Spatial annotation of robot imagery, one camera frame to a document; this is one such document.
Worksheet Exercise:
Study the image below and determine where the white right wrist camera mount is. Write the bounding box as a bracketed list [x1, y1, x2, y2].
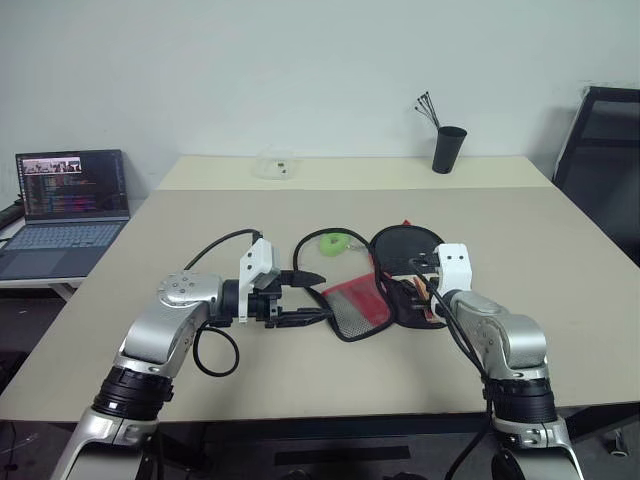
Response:
[432, 243, 474, 292]

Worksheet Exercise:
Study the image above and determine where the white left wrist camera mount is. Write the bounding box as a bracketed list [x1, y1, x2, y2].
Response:
[237, 239, 282, 324]

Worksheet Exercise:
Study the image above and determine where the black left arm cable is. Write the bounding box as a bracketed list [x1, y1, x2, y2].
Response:
[183, 228, 264, 377]

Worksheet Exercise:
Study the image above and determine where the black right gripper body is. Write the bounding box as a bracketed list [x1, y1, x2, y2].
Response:
[407, 251, 443, 281]

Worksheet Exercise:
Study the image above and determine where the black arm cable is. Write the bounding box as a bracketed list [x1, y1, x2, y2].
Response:
[408, 255, 497, 480]
[183, 228, 264, 377]

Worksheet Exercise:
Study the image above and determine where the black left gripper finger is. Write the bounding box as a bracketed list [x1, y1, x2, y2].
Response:
[279, 269, 328, 290]
[272, 307, 335, 330]

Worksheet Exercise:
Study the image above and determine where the clear plastic container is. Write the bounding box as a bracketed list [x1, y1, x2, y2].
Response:
[254, 147, 304, 181]

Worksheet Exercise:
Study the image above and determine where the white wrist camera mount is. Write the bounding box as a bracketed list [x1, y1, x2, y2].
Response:
[237, 239, 282, 324]
[432, 243, 474, 292]

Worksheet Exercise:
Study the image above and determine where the black plastic cup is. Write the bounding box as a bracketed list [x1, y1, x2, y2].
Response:
[431, 126, 469, 176]

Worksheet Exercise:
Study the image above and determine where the black mesh office chair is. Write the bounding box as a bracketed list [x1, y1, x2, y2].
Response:
[550, 86, 640, 236]

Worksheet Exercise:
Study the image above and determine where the green tape roll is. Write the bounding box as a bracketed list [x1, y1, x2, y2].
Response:
[318, 232, 353, 258]

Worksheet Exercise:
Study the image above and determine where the black cable ties bundle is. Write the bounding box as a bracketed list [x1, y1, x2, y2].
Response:
[413, 90, 443, 130]

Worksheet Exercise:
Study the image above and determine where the open grey laptop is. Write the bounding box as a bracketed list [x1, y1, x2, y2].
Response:
[0, 148, 132, 281]

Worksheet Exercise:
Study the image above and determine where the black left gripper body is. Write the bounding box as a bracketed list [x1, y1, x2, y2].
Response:
[248, 273, 285, 331]

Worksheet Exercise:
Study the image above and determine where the red black mesh paddle case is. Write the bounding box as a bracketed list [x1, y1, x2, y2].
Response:
[292, 218, 449, 345]

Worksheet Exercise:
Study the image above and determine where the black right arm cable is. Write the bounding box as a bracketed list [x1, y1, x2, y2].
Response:
[408, 255, 497, 480]

